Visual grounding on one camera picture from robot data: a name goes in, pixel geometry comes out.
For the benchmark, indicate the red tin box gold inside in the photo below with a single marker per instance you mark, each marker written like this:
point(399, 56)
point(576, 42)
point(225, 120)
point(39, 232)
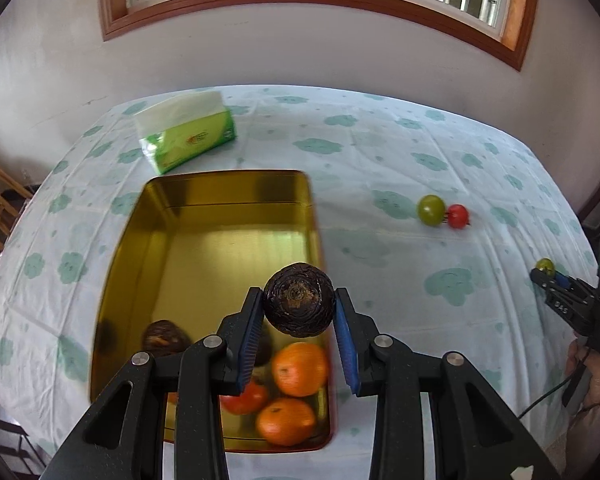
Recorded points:
point(215, 245)

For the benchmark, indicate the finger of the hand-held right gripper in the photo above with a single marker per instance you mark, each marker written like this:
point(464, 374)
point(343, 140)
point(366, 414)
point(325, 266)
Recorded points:
point(561, 278)
point(550, 292)

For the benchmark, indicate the small green tomato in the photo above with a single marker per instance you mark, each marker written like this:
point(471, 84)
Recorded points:
point(546, 264)

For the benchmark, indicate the orange mandarin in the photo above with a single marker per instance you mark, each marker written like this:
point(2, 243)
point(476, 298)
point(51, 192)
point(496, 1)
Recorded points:
point(300, 368)
point(286, 421)

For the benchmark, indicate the light wooden chair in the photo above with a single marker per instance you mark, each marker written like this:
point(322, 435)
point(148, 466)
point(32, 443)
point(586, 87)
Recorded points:
point(0, 205)

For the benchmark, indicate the red cherry tomato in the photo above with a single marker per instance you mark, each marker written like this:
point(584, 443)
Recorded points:
point(458, 216)

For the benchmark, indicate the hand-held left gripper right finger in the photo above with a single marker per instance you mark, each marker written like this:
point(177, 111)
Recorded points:
point(345, 345)

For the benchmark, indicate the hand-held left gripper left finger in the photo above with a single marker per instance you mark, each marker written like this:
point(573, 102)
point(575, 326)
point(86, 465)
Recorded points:
point(250, 340)

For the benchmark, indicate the person's right forearm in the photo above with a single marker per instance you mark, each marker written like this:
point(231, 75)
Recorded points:
point(595, 442)

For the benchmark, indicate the green tissue pack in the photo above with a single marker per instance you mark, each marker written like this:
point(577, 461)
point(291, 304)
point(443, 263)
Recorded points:
point(185, 132)

